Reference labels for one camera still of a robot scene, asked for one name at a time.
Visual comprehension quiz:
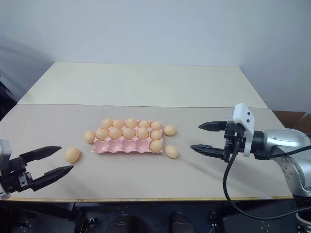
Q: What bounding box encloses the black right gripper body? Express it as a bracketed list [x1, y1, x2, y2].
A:
[224, 121, 249, 163]

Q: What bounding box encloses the brown cardboard box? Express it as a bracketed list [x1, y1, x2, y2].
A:
[272, 110, 311, 137]

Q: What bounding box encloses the pink egg tray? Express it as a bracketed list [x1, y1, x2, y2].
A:
[91, 119, 164, 154]

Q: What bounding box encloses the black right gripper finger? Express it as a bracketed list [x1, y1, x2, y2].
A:
[198, 121, 228, 133]
[190, 144, 227, 161]

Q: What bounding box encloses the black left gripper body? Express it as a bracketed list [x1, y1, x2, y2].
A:
[0, 156, 34, 194]

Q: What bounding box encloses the black object beside table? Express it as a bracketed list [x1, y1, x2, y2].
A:
[0, 75, 21, 122]

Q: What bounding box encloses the dark round object white rim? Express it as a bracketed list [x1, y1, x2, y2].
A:
[294, 210, 311, 233]

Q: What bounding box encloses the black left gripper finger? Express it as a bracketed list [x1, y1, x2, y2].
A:
[32, 165, 74, 193]
[19, 146, 62, 166]

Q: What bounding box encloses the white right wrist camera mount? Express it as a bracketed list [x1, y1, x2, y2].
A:
[228, 102, 255, 157]

